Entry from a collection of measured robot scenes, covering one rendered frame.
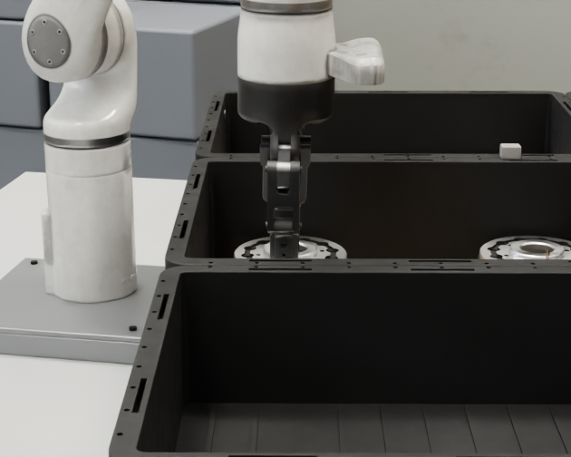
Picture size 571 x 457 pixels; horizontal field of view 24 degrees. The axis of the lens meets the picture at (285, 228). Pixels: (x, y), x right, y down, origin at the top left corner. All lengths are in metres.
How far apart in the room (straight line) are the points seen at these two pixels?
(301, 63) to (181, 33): 1.70
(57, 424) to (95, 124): 0.33
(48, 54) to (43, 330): 0.28
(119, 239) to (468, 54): 2.49
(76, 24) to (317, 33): 0.41
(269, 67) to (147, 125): 1.77
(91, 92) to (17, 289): 0.24
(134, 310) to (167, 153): 1.36
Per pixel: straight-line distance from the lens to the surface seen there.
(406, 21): 3.82
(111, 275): 1.43
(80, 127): 1.38
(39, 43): 1.37
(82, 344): 1.37
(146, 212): 1.85
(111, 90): 1.42
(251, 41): 0.99
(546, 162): 1.24
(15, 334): 1.39
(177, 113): 2.71
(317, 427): 0.93
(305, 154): 1.02
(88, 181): 1.40
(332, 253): 1.19
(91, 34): 1.34
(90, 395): 1.30
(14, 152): 2.91
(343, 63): 0.99
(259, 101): 0.99
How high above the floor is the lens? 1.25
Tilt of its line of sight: 18 degrees down
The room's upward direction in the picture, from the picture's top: straight up
